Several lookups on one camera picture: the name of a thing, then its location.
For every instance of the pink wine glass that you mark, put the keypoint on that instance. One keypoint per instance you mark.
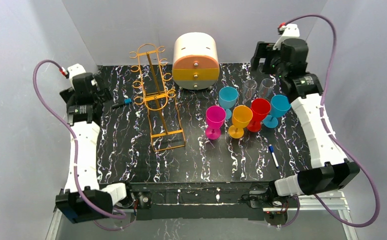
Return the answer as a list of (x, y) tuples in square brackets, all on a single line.
[(215, 117)]

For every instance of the clear wine glass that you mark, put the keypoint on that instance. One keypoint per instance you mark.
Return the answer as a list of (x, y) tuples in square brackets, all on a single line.
[(265, 88)]

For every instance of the light blue wine glass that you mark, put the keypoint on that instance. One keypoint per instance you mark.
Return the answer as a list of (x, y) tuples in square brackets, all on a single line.
[(227, 97)]

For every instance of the yellow wine glass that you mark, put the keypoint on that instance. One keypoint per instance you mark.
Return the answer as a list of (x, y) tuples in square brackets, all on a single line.
[(241, 117)]

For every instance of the blue front wine glass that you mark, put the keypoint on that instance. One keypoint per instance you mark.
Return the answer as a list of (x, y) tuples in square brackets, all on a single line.
[(279, 106)]

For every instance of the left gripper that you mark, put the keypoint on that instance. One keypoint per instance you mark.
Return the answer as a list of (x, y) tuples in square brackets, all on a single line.
[(104, 93)]

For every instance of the black marker with blue cap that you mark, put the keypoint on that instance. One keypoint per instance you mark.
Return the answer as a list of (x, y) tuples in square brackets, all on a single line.
[(121, 103)]

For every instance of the gold wire wine glass rack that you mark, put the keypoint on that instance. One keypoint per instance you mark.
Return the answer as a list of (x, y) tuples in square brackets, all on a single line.
[(157, 97)]

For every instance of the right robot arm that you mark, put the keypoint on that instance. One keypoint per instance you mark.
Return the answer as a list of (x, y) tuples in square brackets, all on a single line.
[(330, 168)]

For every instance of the red wine glass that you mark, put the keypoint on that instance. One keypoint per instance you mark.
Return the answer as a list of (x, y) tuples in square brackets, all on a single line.
[(260, 108)]

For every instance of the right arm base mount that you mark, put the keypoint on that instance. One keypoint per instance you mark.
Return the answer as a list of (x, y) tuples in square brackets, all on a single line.
[(275, 207)]

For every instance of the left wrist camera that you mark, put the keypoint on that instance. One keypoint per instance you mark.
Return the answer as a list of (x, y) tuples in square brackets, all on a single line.
[(75, 70)]

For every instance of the blue and white marker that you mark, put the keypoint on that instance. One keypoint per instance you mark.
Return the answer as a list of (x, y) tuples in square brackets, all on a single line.
[(272, 152)]

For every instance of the white cylindrical container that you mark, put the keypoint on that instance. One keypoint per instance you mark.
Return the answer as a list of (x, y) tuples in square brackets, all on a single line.
[(195, 61)]

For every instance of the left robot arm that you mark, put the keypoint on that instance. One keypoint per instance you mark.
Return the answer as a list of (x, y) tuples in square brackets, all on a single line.
[(82, 198)]

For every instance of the clear champagne flute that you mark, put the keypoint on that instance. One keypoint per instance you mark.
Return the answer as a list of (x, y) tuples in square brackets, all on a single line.
[(248, 89)]

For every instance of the aluminium frame rail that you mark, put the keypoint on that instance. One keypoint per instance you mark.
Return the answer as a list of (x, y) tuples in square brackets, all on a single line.
[(337, 202)]

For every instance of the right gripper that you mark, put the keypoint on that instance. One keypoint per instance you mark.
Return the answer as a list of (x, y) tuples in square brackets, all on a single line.
[(259, 52)]

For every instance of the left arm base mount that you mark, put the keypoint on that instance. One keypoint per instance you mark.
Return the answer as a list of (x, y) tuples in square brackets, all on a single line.
[(137, 200)]

